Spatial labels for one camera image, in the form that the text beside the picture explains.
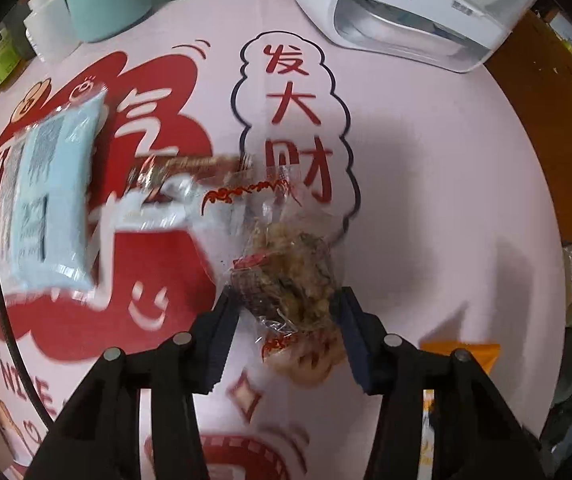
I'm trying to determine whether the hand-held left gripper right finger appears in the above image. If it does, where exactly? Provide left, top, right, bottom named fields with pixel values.
left=331, top=287, right=546, bottom=480

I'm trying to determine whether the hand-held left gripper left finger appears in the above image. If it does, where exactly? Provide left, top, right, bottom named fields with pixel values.
left=33, top=287, right=241, bottom=480

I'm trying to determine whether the clear brown nut snack packet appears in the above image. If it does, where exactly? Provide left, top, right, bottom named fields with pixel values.
left=201, top=170, right=355, bottom=386

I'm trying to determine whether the orange snack packet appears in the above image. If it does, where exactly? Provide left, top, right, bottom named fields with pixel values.
left=418, top=340, right=502, bottom=461

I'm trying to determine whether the silver brown snack packet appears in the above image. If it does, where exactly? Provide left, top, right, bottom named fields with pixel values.
left=116, top=152, right=254, bottom=234

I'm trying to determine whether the pink printed tablecloth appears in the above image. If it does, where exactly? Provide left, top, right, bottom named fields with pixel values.
left=0, top=0, right=566, bottom=480

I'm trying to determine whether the light blue snack packet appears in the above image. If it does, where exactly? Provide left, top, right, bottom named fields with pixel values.
left=0, top=87, right=110, bottom=296

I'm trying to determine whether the white printer machine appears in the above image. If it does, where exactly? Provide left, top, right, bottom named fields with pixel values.
left=288, top=0, right=541, bottom=75

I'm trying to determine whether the white squeeze bottle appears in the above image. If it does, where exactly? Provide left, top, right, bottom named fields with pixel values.
left=23, top=0, right=80, bottom=64

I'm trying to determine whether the teal round container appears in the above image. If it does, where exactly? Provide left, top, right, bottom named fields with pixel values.
left=63, top=0, right=155, bottom=44

